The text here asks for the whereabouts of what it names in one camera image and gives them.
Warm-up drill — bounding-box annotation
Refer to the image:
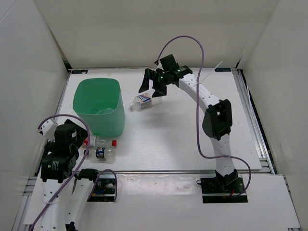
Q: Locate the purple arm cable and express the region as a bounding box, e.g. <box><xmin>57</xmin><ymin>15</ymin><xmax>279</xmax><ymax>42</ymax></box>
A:
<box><xmin>155</xmin><ymin>35</ymin><xmax>251</xmax><ymax>198</ymax></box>
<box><xmin>28</xmin><ymin>114</ymin><xmax>117</xmax><ymax>231</ymax></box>

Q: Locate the clear bottle red label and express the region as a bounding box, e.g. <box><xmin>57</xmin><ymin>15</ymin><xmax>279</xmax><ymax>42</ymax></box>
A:
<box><xmin>82</xmin><ymin>135</ymin><xmax>117</xmax><ymax>148</ymax></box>

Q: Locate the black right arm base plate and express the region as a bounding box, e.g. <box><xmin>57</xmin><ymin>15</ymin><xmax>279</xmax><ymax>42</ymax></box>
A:
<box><xmin>196</xmin><ymin>177</ymin><xmax>248</xmax><ymax>204</ymax></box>

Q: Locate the clear Pepsi bottle black cap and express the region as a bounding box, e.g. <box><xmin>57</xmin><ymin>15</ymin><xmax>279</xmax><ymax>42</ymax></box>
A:
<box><xmin>86</xmin><ymin>147</ymin><xmax>116</xmax><ymax>164</ymax></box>

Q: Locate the clear bottle blue white label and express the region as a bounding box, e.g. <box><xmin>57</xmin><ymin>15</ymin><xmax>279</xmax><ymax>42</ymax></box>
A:
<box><xmin>129</xmin><ymin>90</ymin><xmax>162</xmax><ymax>111</ymax></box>

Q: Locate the clear bottle blue cap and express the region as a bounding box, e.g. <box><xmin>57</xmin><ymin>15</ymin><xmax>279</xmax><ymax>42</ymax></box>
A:
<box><xmin>95</xmin><ymin>108</ymin><xmax>114</xmax><ymax>115</ymax></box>

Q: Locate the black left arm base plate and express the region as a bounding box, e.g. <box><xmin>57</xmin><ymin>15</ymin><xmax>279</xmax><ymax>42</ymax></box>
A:
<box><xmin>88</xmin><ymin>173</ymin><xmax>117</xmax><ymax>202</ymax></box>

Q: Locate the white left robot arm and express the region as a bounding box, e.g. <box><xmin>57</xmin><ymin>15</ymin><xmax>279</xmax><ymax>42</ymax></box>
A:
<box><xmin>37</xmin><ymin>118</ymin><xmax>101</xmax><ymax>231</ymax></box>

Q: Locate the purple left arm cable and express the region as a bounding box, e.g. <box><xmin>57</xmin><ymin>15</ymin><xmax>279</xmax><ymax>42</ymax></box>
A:
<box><xmin>28</xmin><ymin>114</ymin><xmax>117</xmax><ymax>231</ymax></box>

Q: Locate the aluminium table frame rail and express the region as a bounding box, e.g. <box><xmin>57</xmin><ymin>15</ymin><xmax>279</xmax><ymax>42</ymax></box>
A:
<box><xmin>233</xmin><ymin>69</ymin><xmax>277</xmax><ymax>175</ymax></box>

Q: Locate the green plastic bin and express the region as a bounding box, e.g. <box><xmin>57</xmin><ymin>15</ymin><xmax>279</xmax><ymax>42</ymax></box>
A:
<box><xmin>73</xmin><ymin>78</ymin><xmax>125</xmax><ymax>137</ymax></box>

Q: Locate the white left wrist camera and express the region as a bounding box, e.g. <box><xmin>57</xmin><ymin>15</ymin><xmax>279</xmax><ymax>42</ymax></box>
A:
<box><xmin>38</xmin><ymin>119</ymin><xmax>58</xmax><ymax>141</ymax></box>

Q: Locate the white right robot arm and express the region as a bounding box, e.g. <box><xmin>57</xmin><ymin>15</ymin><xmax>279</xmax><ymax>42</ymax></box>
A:
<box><xmin>139</xmin><ymin>54</ymin><xmax>238</xmax><ymax>193</ymax></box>

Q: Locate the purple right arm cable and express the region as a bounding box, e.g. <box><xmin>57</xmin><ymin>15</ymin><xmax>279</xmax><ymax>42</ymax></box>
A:
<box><xmin>155</xmin><ymin>35</ymin><xmax>251</xmax><ymax>198</ymax></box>

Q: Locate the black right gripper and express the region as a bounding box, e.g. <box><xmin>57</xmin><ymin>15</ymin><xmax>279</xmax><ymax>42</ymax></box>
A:
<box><xmin>139</xmin><ymin>68</ymin><xmax>170</xmax><ymax>98</ymax></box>

